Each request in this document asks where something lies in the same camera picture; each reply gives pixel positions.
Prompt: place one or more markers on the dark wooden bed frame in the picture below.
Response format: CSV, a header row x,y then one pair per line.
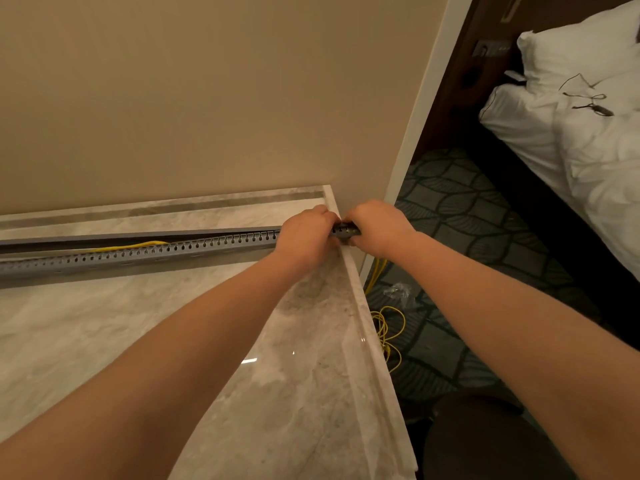
x,y
540,214

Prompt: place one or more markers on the wall switch panel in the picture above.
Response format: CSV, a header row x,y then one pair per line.
x,y
491,47

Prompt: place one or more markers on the person's right forearm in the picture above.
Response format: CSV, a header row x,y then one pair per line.
x,y
525,339

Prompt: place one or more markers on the white bed duvet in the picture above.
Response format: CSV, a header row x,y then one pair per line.
x,y
590,164

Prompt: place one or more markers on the dark round stool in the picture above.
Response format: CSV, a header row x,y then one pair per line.
x,y
492,437

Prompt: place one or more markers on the person's left hand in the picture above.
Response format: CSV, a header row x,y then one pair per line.
x,y
302,234

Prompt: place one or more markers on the person's right fingers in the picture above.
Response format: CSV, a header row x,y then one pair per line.
x,y
352,222

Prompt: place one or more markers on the person's left forearm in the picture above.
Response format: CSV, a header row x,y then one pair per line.
x,y
150,364

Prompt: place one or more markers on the person's left fingers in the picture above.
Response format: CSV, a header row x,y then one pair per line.
x,y
327,222

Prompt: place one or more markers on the clear plastic bag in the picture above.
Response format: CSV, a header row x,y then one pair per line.
x,y
398,292

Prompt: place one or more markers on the person's right hand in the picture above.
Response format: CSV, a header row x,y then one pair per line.
x,y
380,225

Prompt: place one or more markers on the white pillow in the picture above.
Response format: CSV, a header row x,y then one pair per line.
x,y
575,49

